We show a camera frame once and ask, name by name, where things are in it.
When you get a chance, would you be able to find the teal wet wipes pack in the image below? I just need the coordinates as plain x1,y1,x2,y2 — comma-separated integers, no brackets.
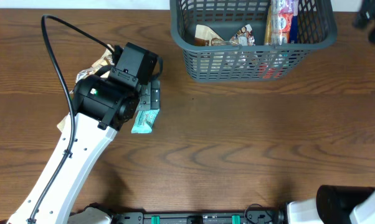
131,110,159,134

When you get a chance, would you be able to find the grey plastic basket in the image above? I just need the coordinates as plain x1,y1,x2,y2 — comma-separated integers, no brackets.
169,0,337,82

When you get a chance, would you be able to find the tissue pack multipack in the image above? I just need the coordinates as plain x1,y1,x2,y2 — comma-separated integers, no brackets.
270,0,298,45

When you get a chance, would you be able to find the beige nut snack bag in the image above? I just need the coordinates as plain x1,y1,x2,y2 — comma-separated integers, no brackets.
193,24,257,69

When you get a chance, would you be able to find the orange capped snack tube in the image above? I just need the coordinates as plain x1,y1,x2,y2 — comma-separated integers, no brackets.
258,6,285,79

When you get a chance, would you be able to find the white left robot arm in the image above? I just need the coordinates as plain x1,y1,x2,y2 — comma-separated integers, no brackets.
8,75,160,223

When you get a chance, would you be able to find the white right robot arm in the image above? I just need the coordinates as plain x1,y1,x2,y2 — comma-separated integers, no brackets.
275,0,375,224

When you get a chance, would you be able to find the crumpled beige snack bag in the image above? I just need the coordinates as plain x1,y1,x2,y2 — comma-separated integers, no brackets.
75,49,115,83

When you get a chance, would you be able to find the beige brown nut bag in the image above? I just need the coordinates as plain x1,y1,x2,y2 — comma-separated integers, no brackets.
57,114,69,133

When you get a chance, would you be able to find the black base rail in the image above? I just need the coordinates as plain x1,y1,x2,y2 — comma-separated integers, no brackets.
69,202,288,224

